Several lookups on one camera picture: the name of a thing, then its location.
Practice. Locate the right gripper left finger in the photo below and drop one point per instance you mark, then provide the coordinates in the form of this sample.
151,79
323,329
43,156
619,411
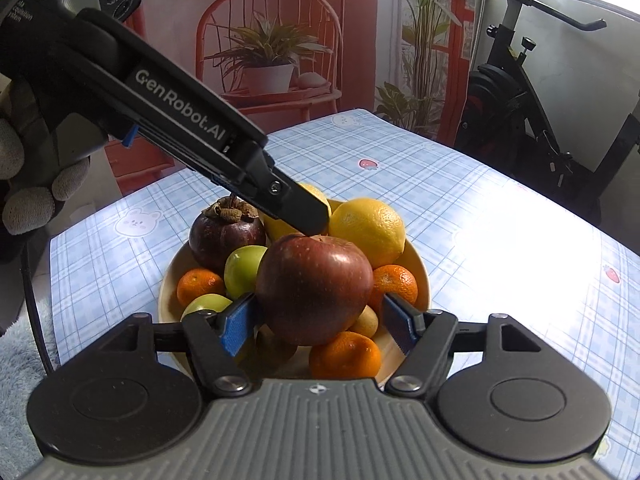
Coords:
212,344

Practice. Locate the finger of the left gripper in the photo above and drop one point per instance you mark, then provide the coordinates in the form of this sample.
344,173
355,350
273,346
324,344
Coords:
282,198

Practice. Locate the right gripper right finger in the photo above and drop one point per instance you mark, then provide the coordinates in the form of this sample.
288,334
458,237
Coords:
429,341

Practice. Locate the green apple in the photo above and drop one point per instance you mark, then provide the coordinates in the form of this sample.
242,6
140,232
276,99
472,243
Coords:
208,302
240,270

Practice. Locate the small orange tangerine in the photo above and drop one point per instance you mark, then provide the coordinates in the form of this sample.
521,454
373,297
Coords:
198,282

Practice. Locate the dark purple mangosteen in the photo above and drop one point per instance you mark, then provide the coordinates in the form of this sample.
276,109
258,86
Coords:
223,227

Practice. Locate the small brown longan fruit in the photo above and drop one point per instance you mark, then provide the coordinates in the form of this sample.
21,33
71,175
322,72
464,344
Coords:
366,324

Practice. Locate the large yellow lemon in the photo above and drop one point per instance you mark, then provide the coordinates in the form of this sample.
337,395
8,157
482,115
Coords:
373,226

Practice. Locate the red apple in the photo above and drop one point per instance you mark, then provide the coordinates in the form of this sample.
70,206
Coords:
311,288

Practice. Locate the grey gloved left hand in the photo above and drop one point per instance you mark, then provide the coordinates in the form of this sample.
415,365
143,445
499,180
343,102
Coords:
42,167

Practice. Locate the cream round plate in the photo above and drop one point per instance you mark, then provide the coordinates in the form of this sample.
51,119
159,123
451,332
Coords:
310,290

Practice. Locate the blue plaid strawberry tablecloth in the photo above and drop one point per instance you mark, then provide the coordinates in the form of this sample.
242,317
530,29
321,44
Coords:
488,244

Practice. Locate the printed room backdrop poster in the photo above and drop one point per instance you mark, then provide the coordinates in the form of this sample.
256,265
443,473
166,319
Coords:
282,62

